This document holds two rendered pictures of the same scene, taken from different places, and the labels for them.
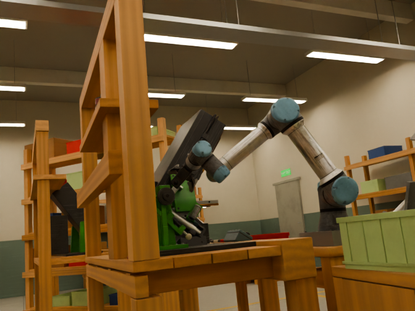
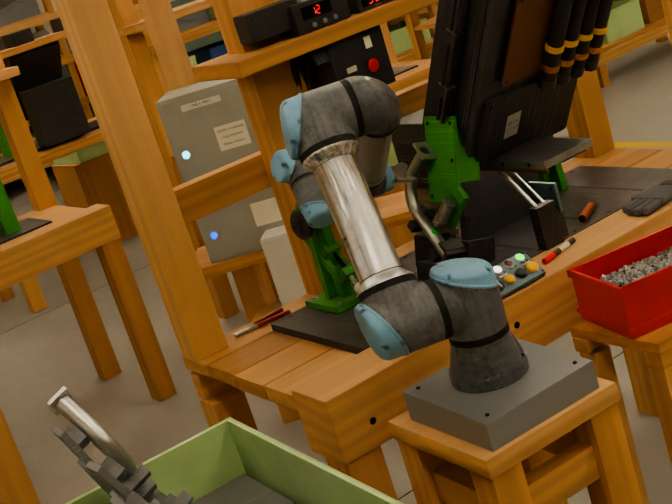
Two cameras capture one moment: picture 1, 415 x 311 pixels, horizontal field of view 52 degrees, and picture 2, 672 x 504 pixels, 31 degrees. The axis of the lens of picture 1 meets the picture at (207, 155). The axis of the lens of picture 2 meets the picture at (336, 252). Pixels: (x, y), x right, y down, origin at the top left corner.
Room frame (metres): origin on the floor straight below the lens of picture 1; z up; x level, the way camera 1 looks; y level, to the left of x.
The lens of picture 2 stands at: (1.54, -2.62, 1.84)
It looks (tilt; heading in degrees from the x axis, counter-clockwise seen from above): 16 degrees down; 83
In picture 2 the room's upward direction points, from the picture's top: 18 degrees counter-clockwise
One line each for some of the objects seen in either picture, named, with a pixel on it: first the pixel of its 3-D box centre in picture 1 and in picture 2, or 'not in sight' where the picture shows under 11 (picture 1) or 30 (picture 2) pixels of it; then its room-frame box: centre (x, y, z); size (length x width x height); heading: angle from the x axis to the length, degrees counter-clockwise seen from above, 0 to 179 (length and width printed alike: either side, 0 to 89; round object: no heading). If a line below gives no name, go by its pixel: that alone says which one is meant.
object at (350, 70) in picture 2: not in sight; (349, 64); (2.07, 0.39, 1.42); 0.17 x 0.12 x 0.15; 22
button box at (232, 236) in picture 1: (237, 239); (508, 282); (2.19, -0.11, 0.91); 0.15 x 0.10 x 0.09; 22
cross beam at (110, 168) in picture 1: (93, 186); (369, 123); (2.11, 0.58, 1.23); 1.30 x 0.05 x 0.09; 22
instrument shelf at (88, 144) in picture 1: (112, 130); (361, 16); (2.15, 0.48, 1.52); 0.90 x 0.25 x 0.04; 22
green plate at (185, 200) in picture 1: (181, 192); (452, 155); (2.20, 0.15, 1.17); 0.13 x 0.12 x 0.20; 22
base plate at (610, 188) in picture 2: (170, 249); (487, 247); (2.25, 0.24, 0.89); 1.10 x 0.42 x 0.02; 22
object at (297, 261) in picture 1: (221, 256); (570, 282); (2.36, -0.02, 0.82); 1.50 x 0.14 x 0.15; 22
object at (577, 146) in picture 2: (180, 205); (514, 154); (2.36, 0.17, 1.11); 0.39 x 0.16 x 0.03; 112
